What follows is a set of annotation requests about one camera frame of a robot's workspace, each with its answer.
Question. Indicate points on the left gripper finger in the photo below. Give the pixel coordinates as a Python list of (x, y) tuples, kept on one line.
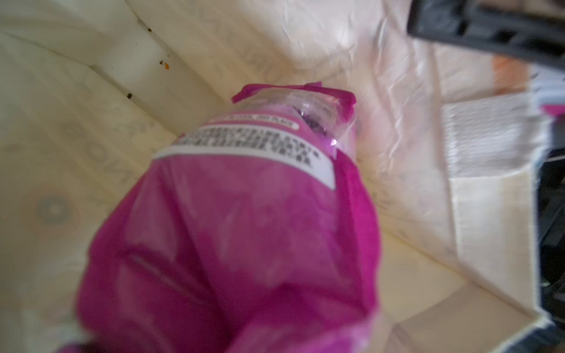
[(526, 30)]

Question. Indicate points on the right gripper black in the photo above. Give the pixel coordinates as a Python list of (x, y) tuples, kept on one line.
[(550, 208)]

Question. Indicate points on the cream canvas tote bag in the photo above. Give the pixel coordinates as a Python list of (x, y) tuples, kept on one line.
[(448, 145)]

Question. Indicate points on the magenta snack bag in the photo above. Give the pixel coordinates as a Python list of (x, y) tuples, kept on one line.
[(253, 233)]

